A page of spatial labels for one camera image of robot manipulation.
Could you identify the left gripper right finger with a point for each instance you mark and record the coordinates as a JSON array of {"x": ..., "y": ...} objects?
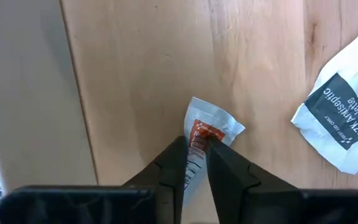
[{"x": 232, "y": 177}]

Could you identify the light grey plastic bin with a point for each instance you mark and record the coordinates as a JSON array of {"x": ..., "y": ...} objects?
[{"x": 36, "y": 93}]

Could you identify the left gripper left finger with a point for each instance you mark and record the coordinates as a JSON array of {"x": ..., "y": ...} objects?
[{"x": 169, "y": 174}]

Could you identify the white red-label ointment packet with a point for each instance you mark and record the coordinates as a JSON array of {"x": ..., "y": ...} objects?
[{"x": 210, "y": 118}]

